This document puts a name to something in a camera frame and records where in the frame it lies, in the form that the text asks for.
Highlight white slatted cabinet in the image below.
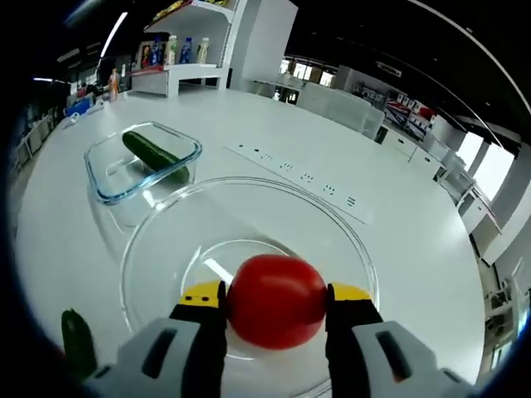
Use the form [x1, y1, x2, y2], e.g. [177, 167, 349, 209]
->
[298, 82, 385, 138]

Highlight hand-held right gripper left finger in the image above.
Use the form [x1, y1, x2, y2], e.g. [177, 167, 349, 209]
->
[89, 279, 228, 398]

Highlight green cucumber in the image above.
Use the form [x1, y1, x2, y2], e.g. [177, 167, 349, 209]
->
[121, 131, 190, 184]
[61, 308, 97, 381]

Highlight white table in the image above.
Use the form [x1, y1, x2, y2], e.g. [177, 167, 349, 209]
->
[12, 89, 486, 398]

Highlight white table socket strip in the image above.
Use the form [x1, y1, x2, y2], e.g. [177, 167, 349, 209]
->
[223, 143, 373, 225]

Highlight white display shelf rack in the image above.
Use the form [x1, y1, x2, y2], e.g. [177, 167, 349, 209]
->
[130, 0, 300, 99]

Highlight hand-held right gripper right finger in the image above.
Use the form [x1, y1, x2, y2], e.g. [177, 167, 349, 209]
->
[324, 281, 476, 398]

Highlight large red tomato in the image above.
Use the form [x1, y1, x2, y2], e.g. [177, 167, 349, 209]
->
[227, 255, 329, 350]

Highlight display shelf of red boxes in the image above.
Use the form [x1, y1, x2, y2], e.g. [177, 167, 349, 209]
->
[383, 93, 436, 133]

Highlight round glass storage container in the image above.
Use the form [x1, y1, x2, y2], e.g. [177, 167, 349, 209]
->
[119, 176, 379, 362]

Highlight rectangular glass storage container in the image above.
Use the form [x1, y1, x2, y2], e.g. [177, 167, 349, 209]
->
[84, 120, 203, 206]

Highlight blue box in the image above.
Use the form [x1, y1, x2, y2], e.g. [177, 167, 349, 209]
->
[64, 97, 95, 119]

